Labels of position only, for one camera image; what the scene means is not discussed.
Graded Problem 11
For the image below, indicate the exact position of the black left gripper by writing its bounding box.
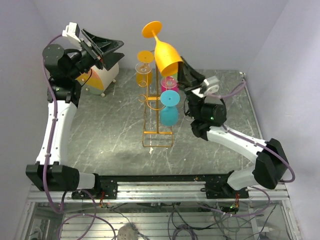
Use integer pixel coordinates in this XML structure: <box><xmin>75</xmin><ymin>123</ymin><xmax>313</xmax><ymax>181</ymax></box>
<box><xmin>68</xmin><ymin>28</ymin><xmax>125</xmax><ymax>80</ymax></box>

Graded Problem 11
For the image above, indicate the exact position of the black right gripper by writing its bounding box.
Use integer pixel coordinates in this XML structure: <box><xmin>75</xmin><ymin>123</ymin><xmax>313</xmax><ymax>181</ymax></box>
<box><xmin>176</xmin><ymin>56</ymin><xmax>208</xmax><ymax>120</ymax></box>

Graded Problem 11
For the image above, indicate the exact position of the clear wine glass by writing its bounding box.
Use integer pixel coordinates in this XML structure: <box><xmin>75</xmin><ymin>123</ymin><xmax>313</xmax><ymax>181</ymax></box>
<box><xmin>161</xmin><ymin>76</ymin><xmax>177</xmax><ymax>89</ymax></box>
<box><xmin>135</xmin><ymin>62</ymin><xmax>152</xmax><ymax>75</ymax></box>

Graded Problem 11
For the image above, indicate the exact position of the pink plastic wine glass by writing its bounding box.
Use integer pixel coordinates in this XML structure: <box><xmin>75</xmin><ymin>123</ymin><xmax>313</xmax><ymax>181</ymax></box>
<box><xmin>160</xmin><ymin>76</ymin><xmax>179</xmax><ymax>93</ymax></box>

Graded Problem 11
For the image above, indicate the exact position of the orange wine glass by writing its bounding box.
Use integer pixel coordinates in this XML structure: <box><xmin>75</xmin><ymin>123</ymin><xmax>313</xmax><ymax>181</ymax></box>
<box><xmin>141</xmin><ymin>21</ymin><xmax>183</xmax><ymax>77</ymax></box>
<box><xmin>135</xmin><ymin>50</ymin><xmax>154</xmax><ymax>88</ymax></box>

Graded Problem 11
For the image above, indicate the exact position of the blue plastic wine glass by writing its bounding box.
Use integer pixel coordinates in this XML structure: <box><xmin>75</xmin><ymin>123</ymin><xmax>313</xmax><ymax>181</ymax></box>
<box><xmin>160</xmin><ymin>90</ymin><xmax>181</xmax><ymax>127</ymax></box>

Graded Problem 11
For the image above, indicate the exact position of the green plastic wine glass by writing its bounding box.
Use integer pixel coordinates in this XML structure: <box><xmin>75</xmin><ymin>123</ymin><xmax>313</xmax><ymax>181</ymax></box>
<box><xmin>172</xmin><ymin>71</ymin><xmax>179</xmax><ymax>80</ymax></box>

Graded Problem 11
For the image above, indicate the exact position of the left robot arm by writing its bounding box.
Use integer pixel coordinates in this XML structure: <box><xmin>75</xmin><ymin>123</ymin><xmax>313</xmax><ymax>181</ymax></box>
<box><xmin>25</xmin><ymin>29</ymin><xmax>124</xmax><ymax>199</ymax></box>

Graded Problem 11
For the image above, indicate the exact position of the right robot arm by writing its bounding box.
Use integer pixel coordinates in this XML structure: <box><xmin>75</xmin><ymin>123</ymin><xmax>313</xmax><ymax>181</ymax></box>
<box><xmin>177</xmin><ymin>59</ymin><xmax>296</xmax><ymax>198</ymax></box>

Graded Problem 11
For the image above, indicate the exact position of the cream round drawer box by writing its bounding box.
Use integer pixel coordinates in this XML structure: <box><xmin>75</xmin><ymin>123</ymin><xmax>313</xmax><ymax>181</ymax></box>
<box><xmin>76</xmin><ymin>63</ymin><xmax>119</xmax><ymax>97</ymax></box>

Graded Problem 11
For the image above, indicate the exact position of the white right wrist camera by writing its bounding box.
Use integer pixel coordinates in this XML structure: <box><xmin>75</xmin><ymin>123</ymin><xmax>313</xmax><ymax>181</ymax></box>
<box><xmin>191</xmin><ymin>76</ymin><xmax>220</xmax><ymax>98</ymax></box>

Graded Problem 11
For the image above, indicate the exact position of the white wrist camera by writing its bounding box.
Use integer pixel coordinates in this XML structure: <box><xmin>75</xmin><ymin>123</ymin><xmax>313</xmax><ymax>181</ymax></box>
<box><xmin>61</xmin><ymin>22</ymin><xmax>81</xmax><ymax>47</ymax></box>
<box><xmin>191</xmin><ymin>76</ymin><xmax>220</xmax><ymax>98</ymax></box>

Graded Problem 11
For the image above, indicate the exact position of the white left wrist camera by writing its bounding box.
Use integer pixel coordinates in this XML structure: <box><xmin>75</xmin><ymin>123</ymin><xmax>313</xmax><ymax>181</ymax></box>
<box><xmin>61</xmin><ymin>22</ymin><xmax>81</xmax><ymax>47</ymax></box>

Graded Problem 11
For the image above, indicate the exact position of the gold wire glass rack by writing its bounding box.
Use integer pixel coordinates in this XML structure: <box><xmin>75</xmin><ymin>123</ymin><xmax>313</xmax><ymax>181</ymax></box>
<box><xmin>138</xmin><ymin>64</ymin><xmax>174</xmax><ymax>149</ymax></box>

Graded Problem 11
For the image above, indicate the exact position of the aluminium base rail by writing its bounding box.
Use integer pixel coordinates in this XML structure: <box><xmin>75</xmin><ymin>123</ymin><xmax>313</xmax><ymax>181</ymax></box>
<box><xmin>27</xmin><ymin>181</ymin><xmax>291</xmax><ymax>203</ymax></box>

